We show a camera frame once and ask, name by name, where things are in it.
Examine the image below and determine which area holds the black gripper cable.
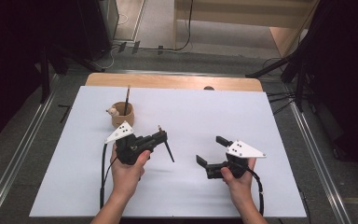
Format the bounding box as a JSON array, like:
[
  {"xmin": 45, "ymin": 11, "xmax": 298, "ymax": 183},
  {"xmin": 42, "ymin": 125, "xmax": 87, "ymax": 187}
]
[
  {"xmin": 99, "ymin": 143, "xmax": 118, "ymax": 210},
  {"xmin": 243, "ymin": 162, "xmax": 266, "ymax": 217}
]

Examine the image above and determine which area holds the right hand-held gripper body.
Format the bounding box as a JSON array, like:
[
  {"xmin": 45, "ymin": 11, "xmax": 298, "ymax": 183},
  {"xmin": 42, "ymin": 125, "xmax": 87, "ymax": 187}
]
[{"xmin": 204, "ymin": 139, "xmax": 267, "ymax": 180}]

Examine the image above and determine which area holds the black curtain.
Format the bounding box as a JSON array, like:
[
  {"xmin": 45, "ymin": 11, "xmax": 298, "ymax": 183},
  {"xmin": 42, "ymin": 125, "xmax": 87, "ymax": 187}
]
[
  {"xmin": 307, "ymin": 0, "xmax": 358, "ymax": 175},
  {"xmin": 0, "ymin": 0, "xmax": 85, "ymax": 150}
]

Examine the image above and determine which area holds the dark cabinet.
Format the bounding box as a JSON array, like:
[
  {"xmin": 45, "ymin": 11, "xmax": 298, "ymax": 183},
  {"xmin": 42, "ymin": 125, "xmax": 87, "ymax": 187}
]
[{"xmin": 76, "ymin": 0, "xmax": 120, "ymax": 62}]

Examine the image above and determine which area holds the beige brush pot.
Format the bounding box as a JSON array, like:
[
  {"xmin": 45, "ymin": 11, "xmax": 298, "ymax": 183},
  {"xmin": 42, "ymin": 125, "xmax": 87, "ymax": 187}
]
[{"xmin": 110, "ymin": 101, "xmax": 135, "ymax": 129}]

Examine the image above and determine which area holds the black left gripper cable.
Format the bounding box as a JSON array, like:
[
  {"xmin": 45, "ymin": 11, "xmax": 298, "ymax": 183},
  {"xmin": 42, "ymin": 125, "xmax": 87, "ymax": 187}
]
[{"xmin": 99, "ymin": 143, "xmax": 118, "ymax": 210}]

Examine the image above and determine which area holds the wooden table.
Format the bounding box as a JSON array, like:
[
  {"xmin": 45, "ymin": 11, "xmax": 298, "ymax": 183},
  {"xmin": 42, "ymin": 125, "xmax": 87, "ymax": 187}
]
[{"xmin": 84, "ymin": 72, "xmax": 264, "ymax": 93}]

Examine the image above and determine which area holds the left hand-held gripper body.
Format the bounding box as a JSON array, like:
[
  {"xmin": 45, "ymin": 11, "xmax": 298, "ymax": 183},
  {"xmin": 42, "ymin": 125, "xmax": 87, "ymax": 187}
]
[{"xmin": 104, "ymin": 120, "xmax": 157, "ymax": 166}]

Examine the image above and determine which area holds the long dark-handled paintbrush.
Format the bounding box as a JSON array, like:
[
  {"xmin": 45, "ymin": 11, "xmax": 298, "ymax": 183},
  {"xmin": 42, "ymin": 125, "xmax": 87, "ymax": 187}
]
[{"xmin": 123, "ymin": 85, "xmax": 131, "ymax": 117}]

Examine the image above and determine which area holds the metal floor rail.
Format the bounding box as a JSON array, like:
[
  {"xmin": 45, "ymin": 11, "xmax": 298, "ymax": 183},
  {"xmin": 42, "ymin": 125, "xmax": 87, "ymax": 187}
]
[
  {"xmin": 287, "ymin": 92, "xmax": 352, "ymax": 224},
  {"xmin": 0, "ymin": 74, "xmax": 61, "ymax": 224}
]

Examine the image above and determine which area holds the black hanging cable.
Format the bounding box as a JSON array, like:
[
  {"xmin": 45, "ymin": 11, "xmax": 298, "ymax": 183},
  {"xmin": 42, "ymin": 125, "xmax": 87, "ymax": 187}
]
[{"xmin": 139, "ymin": 0, "xmax": 195, "ymax": 52}]

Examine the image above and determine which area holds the short dark-handled paintbrush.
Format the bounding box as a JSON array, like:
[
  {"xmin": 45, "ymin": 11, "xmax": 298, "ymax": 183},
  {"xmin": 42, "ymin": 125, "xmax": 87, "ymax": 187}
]
[{"xmin": 157, "ymin": 124, "xmax": 175, "ymax": 163}]

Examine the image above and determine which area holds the small cream toy figure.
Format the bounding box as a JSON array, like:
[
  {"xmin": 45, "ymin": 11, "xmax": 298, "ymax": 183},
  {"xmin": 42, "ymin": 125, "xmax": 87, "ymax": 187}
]
[{"xmin": 105, "ymin": 105, "xmax": 120, "ymax": 118}]

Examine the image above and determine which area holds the person's right hand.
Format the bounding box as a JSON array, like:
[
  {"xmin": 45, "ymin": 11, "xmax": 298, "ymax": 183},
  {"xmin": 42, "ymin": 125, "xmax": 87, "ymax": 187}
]
[{"xmin": 219, "ymin": 157, "xmax": 258, "ymax": 208}]

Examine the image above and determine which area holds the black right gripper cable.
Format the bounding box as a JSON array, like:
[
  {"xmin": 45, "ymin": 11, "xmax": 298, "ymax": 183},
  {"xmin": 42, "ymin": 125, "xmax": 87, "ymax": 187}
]
[{"xmin": 243, "ymin": 162, "xmax": 266, "ymax": 217}]

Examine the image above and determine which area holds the person's left hand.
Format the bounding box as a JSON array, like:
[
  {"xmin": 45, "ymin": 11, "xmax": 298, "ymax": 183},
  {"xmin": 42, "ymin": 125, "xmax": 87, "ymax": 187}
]
[{"xmin": 109, "ymin": 145, "xmax": 152, "ymax": 201}]

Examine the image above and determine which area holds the black floor cable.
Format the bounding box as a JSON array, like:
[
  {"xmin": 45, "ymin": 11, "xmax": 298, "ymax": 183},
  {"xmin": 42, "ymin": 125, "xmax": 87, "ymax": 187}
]
[{"xmin": 262, "ymin": 56, "xmax": 296, "ymax": 116}]

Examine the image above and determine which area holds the light wooden box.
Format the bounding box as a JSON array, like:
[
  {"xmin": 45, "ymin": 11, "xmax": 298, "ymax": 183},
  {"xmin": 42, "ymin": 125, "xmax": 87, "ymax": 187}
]
[{"xmin": 268, "ymin": 25, "xmax": 296, "ymax": 59}]

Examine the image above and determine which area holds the black tripod stand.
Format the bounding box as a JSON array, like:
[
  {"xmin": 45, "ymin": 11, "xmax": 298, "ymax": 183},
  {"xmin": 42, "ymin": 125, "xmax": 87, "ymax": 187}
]
[
  {"xmin": 38, "ymin": 43, "xmax": 106, "ymax": 105},
  {"xmin": 245, "ymin": 0, "xmax": 327, "ymax": 114}
]

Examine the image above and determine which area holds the white floor cable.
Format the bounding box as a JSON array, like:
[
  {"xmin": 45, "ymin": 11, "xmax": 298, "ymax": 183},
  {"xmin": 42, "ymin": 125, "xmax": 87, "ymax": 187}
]
[{"xmin": 91, "ymin": 45, "xmax": 120, "ymax": 71}]

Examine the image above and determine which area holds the white board sheet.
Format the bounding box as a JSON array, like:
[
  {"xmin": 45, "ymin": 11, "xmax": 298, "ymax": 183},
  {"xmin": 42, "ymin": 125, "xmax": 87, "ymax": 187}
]
[{"xmin": 28, "ymin": 85, "xmax": 308, "ymax": 218}]

